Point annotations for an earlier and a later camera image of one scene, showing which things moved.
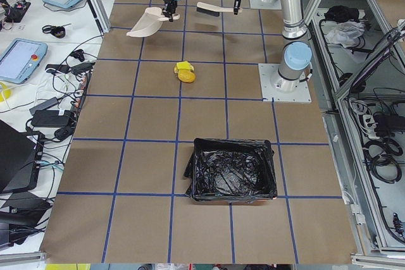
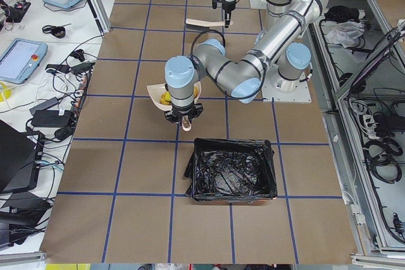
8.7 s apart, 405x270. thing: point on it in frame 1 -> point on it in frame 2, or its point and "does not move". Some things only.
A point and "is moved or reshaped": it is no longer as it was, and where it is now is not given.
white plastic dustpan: (149, 22) -> (157, 90)
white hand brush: (213, 10) -> (202, 25)
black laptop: (21, 154) does not move
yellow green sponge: (184, 64) is moved or reshaped
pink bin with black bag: (231, 169) does not move
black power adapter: (51, 118) does not move
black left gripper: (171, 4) -> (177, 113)
